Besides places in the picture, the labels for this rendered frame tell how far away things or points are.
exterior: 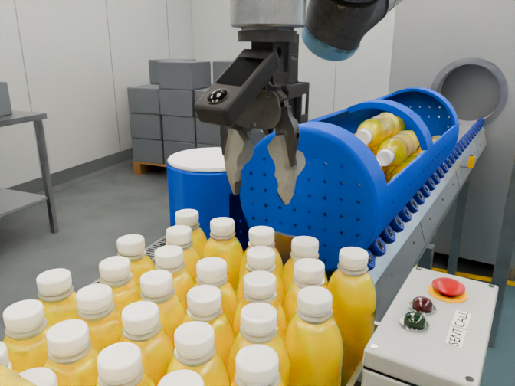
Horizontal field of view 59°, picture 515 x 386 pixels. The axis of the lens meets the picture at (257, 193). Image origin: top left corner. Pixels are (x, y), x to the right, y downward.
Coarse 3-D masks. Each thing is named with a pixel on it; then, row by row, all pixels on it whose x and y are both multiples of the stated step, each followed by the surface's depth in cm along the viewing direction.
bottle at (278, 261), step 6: (252, 246) 68; (270, 246) 68; (246, 252) 69; (276, 252) 69; (246, 258) 69; (276, 258) 69; (240, 264) 70; (276, 264) 68; (282, 264) 70; (240, 270) 70; (282, 270) 70; (240, 276) 70
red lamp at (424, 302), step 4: (420, 296) 50; (424, 296) 50; (412, 300) 50; (416, 300) 49; (420, 300) 49; (424, 300) 49; (428, 300) 49; (412, 304) 49; (416, 304) 49; (420, 304) 49; (424, 304) 49; (428, 304) 49; (432, 304) 49; (416, 308) 49; (420, 308) 49; (424, 308) 48; (428, 308) 48; (432, 308) 49
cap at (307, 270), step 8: (296, 264) 58; (304, 264) 58; (312, 264) 58; (320, 264) 58; (296, 272) 58; (304, 272) 57; (312, 272) 57; (320, 272) 57; (304, 280) 57; (312, 280) 57; (320, 280) 58
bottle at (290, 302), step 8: (296, 280) 58; (288, 288) 60; (296, 288) 58; (288, 296) 59; (296, 296) 58; (288, 304) 58; (296, 304) 58; (288, 312) 58; (296, 312) 57; (288, 320) 58
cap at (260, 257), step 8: (256, 248) 63; (264, 248) 63; (248, 256) 61; (256, 256) 61; (264, 256) 61; (272, 256) 61; (248, 264) 62; (256, 264) 61; (264, 264) 60; (272, 264) 61
